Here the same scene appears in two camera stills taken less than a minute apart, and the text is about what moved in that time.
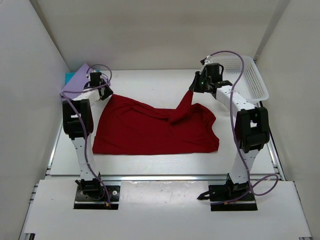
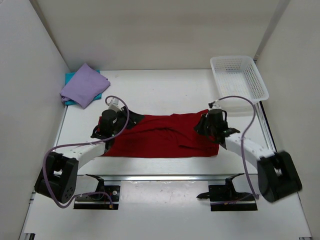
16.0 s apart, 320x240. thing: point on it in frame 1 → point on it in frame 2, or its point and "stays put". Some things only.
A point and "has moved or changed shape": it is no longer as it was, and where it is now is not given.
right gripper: [195, 86] → [199, 128]
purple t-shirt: [78, 82] stays put
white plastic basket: [251, 83] stays put
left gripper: [108, 93] → [134, 118]
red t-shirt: [124, 126] has moved or changed shape
